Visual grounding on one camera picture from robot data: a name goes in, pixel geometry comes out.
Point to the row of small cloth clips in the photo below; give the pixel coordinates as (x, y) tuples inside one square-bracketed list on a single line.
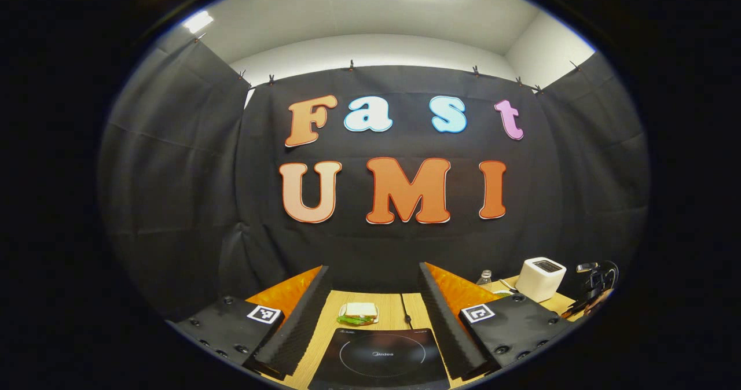
[(351, 65)]

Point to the sandwich with lettuce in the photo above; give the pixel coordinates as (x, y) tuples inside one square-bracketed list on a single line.
[(360, 309)]

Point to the small ceiling light panel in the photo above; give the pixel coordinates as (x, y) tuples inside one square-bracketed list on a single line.
[(198, 22)]

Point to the black induction cooktop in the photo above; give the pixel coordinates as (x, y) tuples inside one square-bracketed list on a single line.
[(376, 372)]

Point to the white divided dish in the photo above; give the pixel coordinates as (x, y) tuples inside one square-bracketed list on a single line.
[(502, 291)]

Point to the white toaster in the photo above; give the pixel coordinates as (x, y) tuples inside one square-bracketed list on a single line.
[(535, 286)]

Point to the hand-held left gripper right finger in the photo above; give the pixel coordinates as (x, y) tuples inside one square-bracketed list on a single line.
[(448, 332)]

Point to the clear water bottle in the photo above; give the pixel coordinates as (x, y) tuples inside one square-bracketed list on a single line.
[(485, 280)]

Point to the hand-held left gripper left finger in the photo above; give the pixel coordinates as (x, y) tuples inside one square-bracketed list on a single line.
[(295, 326)]

